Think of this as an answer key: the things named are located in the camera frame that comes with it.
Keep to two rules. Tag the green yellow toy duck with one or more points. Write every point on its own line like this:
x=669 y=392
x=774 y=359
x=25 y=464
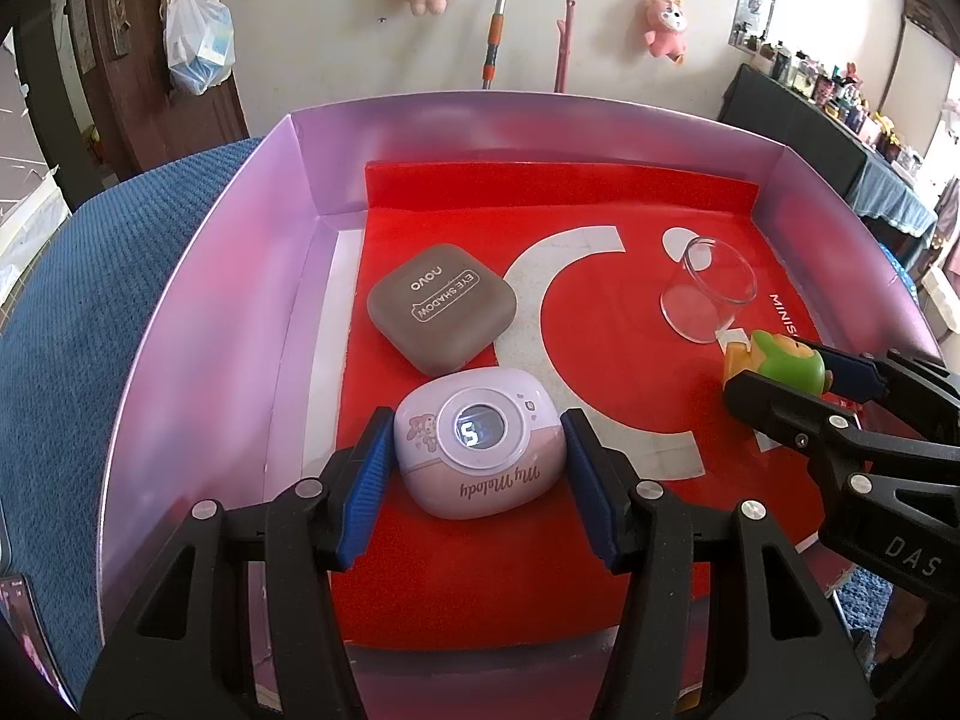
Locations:
x=787 y=364

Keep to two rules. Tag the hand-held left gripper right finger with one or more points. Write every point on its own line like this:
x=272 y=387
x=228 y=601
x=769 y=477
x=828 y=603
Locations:
x=592 y=487

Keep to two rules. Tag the white plastic bag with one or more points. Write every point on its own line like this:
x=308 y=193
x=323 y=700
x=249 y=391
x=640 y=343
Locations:
x=196 y=45

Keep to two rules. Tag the blue textured blanket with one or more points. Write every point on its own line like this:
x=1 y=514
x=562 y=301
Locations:
x=75 y=315

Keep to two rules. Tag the clear plastic cup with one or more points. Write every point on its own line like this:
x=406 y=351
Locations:
x=705 y=292

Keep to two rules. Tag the pink oval digital device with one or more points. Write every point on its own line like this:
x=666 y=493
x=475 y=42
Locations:
x=487 y=487

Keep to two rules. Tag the brown square eyeshadow case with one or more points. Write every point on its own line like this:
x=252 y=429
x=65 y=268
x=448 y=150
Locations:
x=442 y=315

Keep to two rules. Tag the white bench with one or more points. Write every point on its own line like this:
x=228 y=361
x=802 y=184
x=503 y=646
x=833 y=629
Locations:
x=945 y=300

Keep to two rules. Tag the pink stick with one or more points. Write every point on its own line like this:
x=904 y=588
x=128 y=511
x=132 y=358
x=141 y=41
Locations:
x=564 y=52

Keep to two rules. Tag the brown wooden door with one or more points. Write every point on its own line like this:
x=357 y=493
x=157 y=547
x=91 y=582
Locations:
x=135 y=90

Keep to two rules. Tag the smartphone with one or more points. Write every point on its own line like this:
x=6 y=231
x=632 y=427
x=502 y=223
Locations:
x=19 y=615

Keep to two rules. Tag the purple cardboard box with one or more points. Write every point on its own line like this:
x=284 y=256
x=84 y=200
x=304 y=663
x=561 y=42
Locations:
x=225 y=315

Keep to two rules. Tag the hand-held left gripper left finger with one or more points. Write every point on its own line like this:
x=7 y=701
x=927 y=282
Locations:
x=364 y=480

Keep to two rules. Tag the red paper liner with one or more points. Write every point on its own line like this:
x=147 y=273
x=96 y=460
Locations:
x=600 y=315

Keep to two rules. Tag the blue tablecloth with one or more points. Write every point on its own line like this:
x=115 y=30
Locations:
x=892 y=195

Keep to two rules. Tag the cluttered side table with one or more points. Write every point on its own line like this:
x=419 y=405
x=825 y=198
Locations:
x=825 y=82

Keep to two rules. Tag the pink bear plush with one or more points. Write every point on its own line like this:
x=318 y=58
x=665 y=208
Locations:
x=666 y=26

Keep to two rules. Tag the white cabinet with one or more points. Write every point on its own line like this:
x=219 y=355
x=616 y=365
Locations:
x=926 y=75

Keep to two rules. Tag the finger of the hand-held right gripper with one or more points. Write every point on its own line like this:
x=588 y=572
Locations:
x=780 y=409
x=847 y=373

